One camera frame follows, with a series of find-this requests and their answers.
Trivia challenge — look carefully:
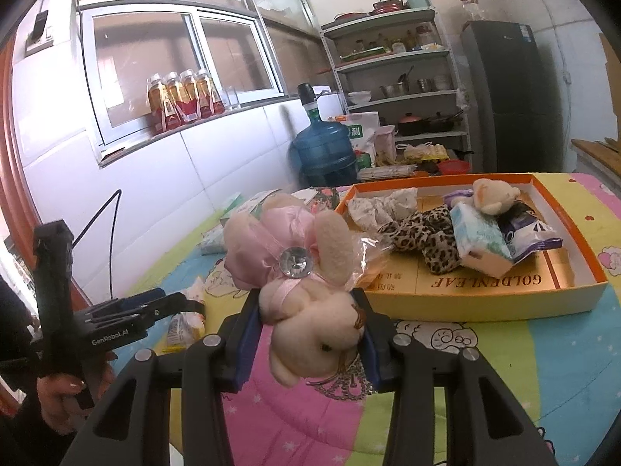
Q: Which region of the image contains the small cream plush bear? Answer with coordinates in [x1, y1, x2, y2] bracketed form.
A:
[472, 178, 521, 216]

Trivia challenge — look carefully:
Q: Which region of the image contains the colourful printed tablecloth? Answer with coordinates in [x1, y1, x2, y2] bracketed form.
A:
[121, 172, 621, 466]

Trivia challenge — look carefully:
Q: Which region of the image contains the yellow bag of food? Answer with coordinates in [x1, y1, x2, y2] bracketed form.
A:
[402, 142, 450, 164]

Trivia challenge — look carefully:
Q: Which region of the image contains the blue water jug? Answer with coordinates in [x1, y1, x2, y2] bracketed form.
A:
[290, 119, 358, 188]

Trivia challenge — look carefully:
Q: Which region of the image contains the dark grey fridge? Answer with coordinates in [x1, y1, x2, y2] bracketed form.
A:
[460, 20, 566, 174]

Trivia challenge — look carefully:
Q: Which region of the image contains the black wok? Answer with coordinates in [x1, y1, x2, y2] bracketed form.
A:
[422, 111, 465, 133]

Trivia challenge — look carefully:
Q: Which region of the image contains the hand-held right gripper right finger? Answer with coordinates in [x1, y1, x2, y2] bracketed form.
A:
[352, 289, 559, 466]

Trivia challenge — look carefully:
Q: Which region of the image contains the aluminium sliding window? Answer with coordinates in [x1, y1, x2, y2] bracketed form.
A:
[78, 2, 288, 147]

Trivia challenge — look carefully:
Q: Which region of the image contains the green white carton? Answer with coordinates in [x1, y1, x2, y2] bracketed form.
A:
[220, 190, 272, 227]

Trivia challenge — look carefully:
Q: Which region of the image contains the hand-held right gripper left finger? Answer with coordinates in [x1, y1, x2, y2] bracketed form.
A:
[58, 291, 265, 466]

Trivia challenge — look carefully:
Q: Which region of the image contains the dark floral pouch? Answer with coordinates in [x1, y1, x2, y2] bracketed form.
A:
[310, 185, 343, 214]

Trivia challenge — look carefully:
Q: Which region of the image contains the clear plastic wrapper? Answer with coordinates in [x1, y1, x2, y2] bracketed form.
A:
[349, 230, 395, 291]

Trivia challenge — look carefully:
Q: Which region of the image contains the white sack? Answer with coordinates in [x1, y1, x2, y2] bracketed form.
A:
[332, 111, 380, 169]

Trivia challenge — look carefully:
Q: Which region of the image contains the white green tissue pack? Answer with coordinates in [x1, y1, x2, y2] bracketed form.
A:
[450, 203, 515, 277]

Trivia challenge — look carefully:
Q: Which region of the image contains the yellow snack packet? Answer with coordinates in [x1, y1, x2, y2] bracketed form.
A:
[162, 311, 207, 353]

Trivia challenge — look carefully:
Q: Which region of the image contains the white grey cloth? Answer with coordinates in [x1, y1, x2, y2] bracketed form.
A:
[347, 188, 419, 231]

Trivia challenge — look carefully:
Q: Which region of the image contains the row of oil bottles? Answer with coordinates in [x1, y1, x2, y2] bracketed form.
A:
[147, 69, 226, 136]

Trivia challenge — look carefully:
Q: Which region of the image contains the blue white snack packet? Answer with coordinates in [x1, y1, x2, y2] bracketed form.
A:
[495, 203, 564, 262]

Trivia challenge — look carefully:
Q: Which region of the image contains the black water pump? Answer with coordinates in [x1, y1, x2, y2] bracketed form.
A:
[297, 82, 321, 122]

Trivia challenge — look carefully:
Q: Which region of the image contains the red lidded pot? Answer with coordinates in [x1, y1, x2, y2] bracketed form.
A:
[398, 113, 426, 137]

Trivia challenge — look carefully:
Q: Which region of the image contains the green tray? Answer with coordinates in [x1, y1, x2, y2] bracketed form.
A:
[340, 47, 387, 62]

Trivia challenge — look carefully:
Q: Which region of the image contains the wooden cutting board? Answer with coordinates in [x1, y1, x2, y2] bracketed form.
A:
[571, 138, 621, 176]

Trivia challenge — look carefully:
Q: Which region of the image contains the person's left hand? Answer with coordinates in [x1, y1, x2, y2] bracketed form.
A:
[37, 349, 118, 430]

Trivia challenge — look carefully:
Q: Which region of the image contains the cream plush bunny pink dress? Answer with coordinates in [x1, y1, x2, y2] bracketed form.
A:
[223, 193, 368, 391]

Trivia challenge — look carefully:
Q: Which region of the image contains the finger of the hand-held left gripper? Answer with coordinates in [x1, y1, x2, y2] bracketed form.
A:
[136, 294, 205, 333]
[80, 287, 168, 323]

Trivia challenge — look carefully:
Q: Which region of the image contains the black cable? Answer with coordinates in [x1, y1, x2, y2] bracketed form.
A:
[73, 189, 123, 302]

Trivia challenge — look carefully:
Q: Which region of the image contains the grey metal shelf rack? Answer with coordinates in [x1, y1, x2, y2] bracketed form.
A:
[320, 7, 474, 167]

